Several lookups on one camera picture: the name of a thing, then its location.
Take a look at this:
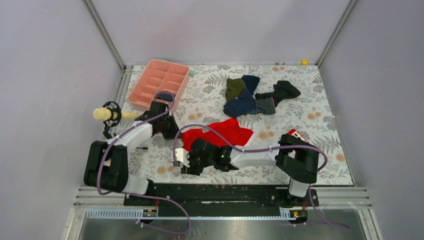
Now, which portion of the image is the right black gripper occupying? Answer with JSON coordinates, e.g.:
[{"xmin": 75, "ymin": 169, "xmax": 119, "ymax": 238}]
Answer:
[{"xmin": 181, "ymin": 151, "xmax": 215, "ymax": 177}]

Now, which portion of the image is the red underwear white trim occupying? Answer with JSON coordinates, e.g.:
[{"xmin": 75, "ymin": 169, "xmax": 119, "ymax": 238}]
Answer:
[{"xmin": 181, "ymin": 118, "xmax": 255, "ymax": 153}]

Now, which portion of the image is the pink divided organizer tray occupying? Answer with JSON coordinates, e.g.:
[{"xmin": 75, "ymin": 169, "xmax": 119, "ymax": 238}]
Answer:
[{"xmin": 127, "ymin": 59, "xmax": 189, "ymax": 112}]

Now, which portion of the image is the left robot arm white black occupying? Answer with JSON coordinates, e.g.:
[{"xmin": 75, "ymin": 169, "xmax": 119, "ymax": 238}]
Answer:
[{"xmin": 83, "ymin": 101, "xmax": 179, "ymax": 206}]

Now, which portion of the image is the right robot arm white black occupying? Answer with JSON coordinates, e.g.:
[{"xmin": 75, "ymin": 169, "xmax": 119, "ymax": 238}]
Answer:
[{"xmin": 171, "ymin": 134, "xmax": 321, "ymax": 208}]

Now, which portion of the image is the dark rolled underwear in tray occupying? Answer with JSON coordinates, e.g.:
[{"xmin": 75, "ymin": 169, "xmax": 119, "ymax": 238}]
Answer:
[{"xmin": 155, "ymin": 92, "xmax": 175, "ymax": 102}]

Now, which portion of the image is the navy blue underwear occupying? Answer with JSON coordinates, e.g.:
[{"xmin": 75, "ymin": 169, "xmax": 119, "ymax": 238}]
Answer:
[{"xmin": 223, "ymin": 75, "xmax": 260, "ymax": 118}]

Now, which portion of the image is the olive green underwear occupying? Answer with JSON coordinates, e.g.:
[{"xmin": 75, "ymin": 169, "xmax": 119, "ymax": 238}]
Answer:
[{"xmin": 225, "ymin": 78, "xmax": 246, "ymax": 102}]

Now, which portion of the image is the striped grey underwear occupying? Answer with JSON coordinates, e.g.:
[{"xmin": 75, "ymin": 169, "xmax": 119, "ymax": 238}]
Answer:
[{"xmin": 249, "ymin": 97, "xmax": 276, "ymax": 115}]

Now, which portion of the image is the black underwear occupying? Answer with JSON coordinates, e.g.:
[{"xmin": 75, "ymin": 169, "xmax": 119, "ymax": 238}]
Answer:
[{"xmin": 254, "ymin": 80, "xmax": 301, "ymax": 106}]

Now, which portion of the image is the microphone with foam cover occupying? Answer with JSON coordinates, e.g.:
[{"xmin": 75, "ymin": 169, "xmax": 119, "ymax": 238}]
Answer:
[{"xmin": 89, "ymin": 101, "xmax": 153, "ymax": 155}]

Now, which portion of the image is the red white grid block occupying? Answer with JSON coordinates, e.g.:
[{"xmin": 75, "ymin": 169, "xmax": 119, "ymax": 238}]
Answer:
[{"xmin": 287, "ymin": 128, "xmax": 309, "ymax": 143}]

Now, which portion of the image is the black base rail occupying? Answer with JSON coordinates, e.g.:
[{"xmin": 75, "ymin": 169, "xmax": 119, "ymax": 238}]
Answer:
[{"xmin": 123, "ymin": 183, "xmax": 320, "ymax": 217}]

